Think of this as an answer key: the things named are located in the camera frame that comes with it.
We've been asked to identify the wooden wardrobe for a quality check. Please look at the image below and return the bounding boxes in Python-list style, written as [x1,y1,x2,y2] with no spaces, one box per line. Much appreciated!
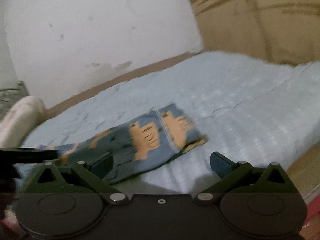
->
[189,0,319,66]

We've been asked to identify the brown mattress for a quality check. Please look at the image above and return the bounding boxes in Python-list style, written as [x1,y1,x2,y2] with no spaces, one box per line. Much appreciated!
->
[47,53,199,119]

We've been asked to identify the light blue bed blanket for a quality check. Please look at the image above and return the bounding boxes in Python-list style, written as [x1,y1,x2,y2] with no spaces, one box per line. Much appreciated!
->
[23,52,319,194]

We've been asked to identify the blue pants with orange cars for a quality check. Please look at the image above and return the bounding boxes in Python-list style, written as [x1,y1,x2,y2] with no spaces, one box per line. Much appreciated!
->
[39,103,207,184]

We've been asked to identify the metal bed headboard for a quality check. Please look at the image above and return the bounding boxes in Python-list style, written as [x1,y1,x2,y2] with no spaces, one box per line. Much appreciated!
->
[0,81,29,120]

